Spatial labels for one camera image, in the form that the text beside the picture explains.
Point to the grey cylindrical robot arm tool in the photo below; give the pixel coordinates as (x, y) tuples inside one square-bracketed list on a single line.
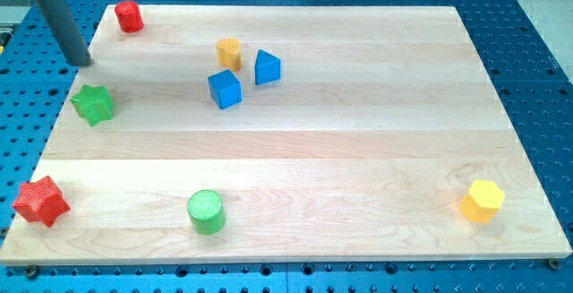
[(65, 30)]

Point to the green star block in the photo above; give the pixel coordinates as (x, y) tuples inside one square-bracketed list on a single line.
[(94, 104)]

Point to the red star block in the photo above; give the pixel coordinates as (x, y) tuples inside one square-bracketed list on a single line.
[(41, 201)]

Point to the blue triangular prism block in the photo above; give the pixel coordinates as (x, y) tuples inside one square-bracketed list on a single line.
[(267, 67)]

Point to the light wooden board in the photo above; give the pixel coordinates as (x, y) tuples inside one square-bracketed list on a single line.
[(362, 151)]

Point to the blue cube block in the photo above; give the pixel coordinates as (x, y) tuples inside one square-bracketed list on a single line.
[(225, 89)]

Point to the yellow cylinder block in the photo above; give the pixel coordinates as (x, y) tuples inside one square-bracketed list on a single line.
[(229, 53)]

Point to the green cylinder block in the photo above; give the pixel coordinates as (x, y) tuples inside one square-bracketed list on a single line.
[(206, 211)]

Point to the red cylinder block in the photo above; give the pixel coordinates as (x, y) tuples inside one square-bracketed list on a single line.
[(129, 16)]

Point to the yellow hexagon block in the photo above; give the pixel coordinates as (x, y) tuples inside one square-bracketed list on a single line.
[(482, 201)]

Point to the left board clamp screw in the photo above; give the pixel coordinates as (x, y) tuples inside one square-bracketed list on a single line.
[(30, 272)]

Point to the board clamp screw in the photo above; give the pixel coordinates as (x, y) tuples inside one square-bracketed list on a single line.
[(30, 272), (554, 264)]

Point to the right board clamp screw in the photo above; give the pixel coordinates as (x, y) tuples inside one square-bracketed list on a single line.
[(554, 264)]

